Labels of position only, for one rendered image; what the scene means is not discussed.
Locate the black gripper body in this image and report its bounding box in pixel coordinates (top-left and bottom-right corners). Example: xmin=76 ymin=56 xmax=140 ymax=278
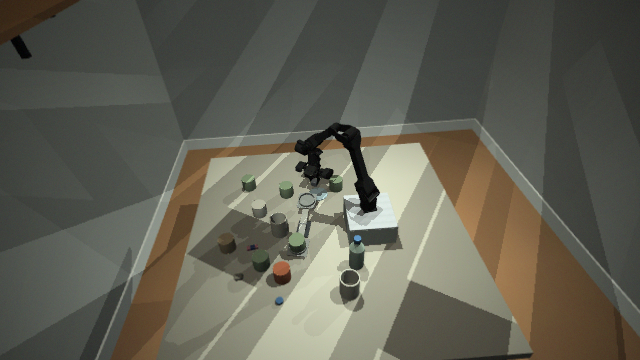
xmin=295 ymin=158 xmax=334 ymax=180

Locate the tan cylinder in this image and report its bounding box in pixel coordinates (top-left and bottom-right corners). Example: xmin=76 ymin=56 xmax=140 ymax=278
xmin=218 ymin=233 xmax=237 ymax=254

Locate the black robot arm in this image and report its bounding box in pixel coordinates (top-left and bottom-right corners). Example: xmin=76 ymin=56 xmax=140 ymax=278
xmin=294 ymin=123 xmax=380 ymax=213

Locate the orange-brown cylinder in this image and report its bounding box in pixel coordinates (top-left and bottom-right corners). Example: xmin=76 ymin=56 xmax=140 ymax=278
xmin=273 ymin=261 xmax=291 ymax=285

